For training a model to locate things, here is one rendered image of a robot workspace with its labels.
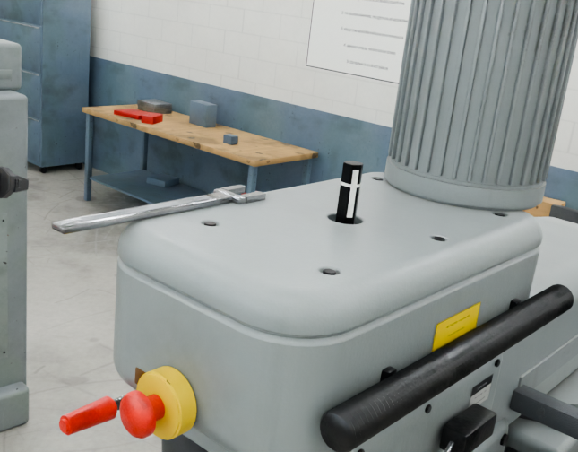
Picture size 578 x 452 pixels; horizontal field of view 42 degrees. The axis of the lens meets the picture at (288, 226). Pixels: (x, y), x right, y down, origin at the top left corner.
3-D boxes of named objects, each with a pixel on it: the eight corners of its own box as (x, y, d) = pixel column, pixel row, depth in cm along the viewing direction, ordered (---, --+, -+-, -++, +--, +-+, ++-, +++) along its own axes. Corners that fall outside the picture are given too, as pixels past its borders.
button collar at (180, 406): (177, 453, 63) (182, 389, 61) (133, 421, 66) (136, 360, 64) (195, 444, 64) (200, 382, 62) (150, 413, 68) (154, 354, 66)
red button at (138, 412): (142, 450, 61) (144, 407, 59) (112, 429, 63) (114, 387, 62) (173, 436, 63) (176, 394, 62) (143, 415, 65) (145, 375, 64)
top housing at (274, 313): (282, 502, 58) (306, 315, 53) (85, 369, 74) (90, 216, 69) (531, 338, 93) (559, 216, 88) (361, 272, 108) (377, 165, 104)
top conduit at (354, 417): (349, 463, 57) (356, 422, 56) (307, 438, 59) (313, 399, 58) (571, 316, 90) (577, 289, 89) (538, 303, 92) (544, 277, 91)
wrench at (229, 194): (70, 239, 63) (70, 230, 62) (44, 226, 65) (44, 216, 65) (265, 199, 81) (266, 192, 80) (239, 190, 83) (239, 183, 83)
